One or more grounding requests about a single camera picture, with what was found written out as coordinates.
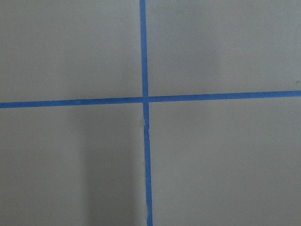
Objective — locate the brown paper table cover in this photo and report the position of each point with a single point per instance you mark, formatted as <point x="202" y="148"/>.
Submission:
<point x="150" y="112"/>

